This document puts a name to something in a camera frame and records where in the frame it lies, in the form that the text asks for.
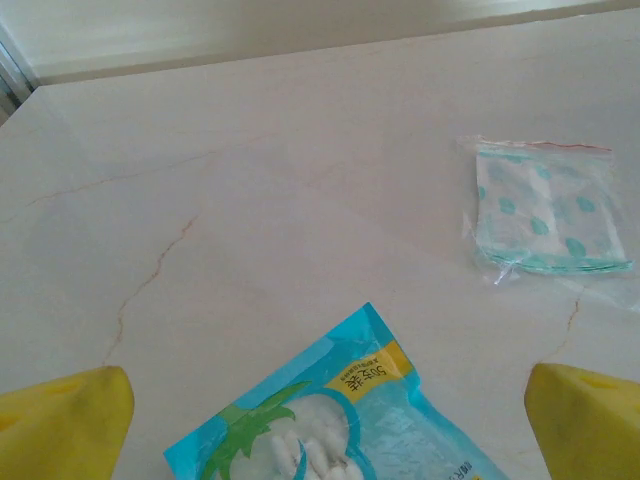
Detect aluminium frame post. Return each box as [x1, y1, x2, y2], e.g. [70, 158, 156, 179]
[0, 22, 37, 129]

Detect clear zip bag teal dots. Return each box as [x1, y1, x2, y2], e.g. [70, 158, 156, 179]
[455, 133, 636, 289]

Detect blue cotton swab packet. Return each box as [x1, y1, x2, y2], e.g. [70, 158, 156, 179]
[163, 301, 509, 480]

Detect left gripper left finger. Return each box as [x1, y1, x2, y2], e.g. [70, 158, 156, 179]
[0, 365, 136, 480]

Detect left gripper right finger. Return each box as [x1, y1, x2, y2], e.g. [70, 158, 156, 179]
[524, 362, 640, 480]

